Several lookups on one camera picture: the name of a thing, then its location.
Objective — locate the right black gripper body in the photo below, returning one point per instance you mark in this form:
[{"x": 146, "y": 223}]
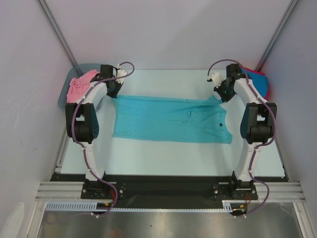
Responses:
[{"x": 223, "y": 92}]

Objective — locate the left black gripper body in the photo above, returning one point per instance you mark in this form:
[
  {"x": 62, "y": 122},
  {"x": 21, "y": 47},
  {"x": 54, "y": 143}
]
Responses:
[{"x": 116, "y": 87}]

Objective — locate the teal t shirt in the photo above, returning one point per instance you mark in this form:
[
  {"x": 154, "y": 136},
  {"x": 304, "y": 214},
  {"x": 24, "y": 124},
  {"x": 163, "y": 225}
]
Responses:
[{"x": 171, "y": 119}]

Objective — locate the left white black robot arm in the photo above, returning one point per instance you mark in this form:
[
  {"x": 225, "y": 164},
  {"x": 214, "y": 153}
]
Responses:
[{"x": 87, "y": 99}]

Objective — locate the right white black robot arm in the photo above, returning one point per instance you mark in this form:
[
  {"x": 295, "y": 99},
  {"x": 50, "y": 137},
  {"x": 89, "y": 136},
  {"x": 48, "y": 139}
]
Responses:
[{"x": 258, "y": 124}]

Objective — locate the blue folded t shirt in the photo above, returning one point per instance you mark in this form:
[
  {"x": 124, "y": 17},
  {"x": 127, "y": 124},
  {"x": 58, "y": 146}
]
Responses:
[{"x": 258, "y": 85}]

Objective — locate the pink crumpled t shirt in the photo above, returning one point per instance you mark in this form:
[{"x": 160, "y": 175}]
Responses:
[{"x": 78, "y": 86}]

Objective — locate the grey plastic basket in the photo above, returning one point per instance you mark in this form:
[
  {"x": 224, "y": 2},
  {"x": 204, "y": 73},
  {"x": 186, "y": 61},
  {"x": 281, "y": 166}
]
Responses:
[{"x": 75, "y": 72}]

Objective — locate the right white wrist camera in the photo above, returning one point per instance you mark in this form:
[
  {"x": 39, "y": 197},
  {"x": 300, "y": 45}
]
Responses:
[{"x": 216, "y": 78}]

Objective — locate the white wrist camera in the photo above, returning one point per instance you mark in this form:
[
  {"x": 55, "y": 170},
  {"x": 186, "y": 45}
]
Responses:
[
  {"x": 120, "y": 75},
  {"x": 216, "y": 78}
]

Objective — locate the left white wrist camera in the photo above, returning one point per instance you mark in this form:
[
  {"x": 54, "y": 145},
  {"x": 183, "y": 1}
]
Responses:
[{"x": 120, "y": 75}]

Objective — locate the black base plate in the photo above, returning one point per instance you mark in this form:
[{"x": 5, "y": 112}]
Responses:
[{"x": 163, "y": 192}]

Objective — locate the left corner aluminium post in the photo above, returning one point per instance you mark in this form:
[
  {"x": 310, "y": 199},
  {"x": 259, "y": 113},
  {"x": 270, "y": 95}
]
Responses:
[{"x": 56, "y": 30}]

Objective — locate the corner aluminium post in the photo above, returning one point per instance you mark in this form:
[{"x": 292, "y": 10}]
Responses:
[
  {"x": 277, "y": 33},
  {"x": 56, "y": 30}
]

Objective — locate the right corner aluminium post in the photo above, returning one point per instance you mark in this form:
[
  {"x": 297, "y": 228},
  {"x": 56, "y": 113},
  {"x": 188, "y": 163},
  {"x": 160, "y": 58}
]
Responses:
[{"x": 277, "y": 33}]

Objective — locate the grey slotted cable duct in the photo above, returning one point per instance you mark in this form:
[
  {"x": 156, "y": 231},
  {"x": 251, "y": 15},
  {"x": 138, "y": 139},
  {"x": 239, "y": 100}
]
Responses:
[{"x": 71, "y": 206}]

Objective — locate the aluminium frame rail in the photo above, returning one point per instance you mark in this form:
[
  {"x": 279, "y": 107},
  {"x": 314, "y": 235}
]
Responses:
[{"x": 72, "y": 191}]

